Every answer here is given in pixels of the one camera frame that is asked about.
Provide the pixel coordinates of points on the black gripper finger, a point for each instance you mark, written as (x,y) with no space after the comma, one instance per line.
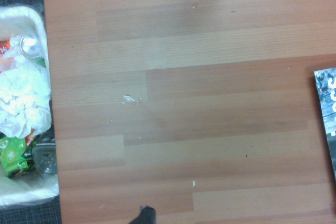
(145,216)

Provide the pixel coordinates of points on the white plastic trash bin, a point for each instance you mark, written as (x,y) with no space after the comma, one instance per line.
(31,195)

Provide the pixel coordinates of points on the discarded silver can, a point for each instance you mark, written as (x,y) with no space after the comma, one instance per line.
(29,47)

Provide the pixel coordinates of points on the dark crushed plastic container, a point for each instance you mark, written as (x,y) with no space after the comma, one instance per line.
(46,157)

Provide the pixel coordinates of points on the green snack wrapper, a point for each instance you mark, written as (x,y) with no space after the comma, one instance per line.
(11,154)

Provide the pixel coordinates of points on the crumpled white tissue paper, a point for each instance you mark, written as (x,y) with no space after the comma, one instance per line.
(21,98)

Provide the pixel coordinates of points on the business magazine with cover photo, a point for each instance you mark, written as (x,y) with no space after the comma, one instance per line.
(328,108)

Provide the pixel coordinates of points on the orange snack wrapper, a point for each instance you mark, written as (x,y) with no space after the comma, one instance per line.
(6,48)

